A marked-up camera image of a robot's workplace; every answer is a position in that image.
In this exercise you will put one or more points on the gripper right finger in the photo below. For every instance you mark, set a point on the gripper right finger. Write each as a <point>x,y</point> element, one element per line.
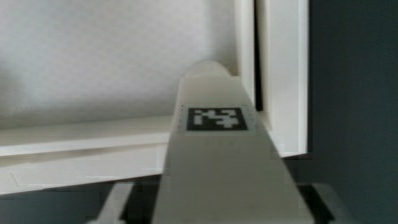
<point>324,204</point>

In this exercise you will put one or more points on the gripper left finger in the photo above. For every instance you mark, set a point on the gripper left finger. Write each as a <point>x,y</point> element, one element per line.
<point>117,204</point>

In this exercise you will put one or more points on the white desk top tray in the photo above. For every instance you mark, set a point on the white desk top tray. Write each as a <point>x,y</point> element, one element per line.
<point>94,57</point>

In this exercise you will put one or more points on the white L-shaped fence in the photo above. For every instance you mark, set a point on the white L-shaped fence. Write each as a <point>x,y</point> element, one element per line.
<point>276,87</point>

